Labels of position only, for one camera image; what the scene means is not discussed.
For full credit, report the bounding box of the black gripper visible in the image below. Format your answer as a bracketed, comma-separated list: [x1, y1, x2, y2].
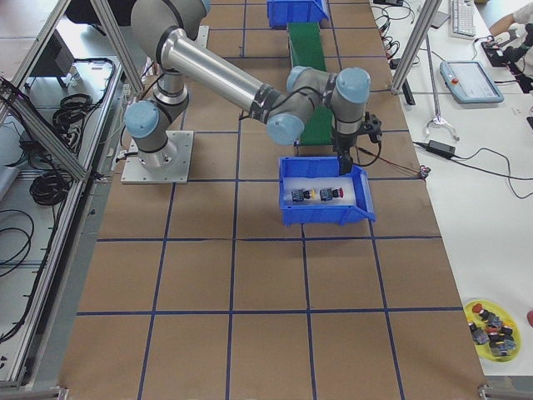
[332, 131, 357, 176]

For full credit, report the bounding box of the red push button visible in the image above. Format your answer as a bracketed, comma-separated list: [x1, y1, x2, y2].
[319, 187, 344, 202]

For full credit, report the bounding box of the yellow push button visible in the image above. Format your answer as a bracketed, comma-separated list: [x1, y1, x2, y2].
[291, 188, 316, 203]

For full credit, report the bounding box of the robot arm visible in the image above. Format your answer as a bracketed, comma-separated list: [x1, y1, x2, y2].
[131, 1, 381, 175]

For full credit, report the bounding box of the yellow plate of buttons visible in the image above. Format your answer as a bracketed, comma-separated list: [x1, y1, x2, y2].
[463, 299, 521, 363]

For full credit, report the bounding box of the blue right bin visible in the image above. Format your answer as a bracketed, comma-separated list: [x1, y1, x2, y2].
[279, 157, 376, 226]

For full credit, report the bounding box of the blue bin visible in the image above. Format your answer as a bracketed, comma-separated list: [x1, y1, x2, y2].
[279, 157, 376, 226]
[266, 0, 330, 28]

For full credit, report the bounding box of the white foam pad right bin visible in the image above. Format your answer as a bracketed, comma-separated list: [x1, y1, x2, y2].
[280, 177, 356, 207]

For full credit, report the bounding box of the black power adapter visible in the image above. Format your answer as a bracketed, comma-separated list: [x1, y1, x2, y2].
[426, 140, 456, 159]

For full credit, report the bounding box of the green conveyor belt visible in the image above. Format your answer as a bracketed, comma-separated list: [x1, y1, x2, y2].
[288, 22, 332, 146]

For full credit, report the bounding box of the teach pendant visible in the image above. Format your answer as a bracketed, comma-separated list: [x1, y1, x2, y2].
[439, 61, 504, 104]

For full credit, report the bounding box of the blue left bin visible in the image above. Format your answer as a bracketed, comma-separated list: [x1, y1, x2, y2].
[266, 0, 330, 28]

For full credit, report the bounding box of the red conveyor wire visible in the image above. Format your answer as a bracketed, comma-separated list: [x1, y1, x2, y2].
[357, 145, 430, 178]

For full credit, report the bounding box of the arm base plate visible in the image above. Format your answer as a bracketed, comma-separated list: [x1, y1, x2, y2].
[121, 130, 194, 184]

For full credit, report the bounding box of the aluminium profile post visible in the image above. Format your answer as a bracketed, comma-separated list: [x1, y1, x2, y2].
[391, 0, 441, 94]

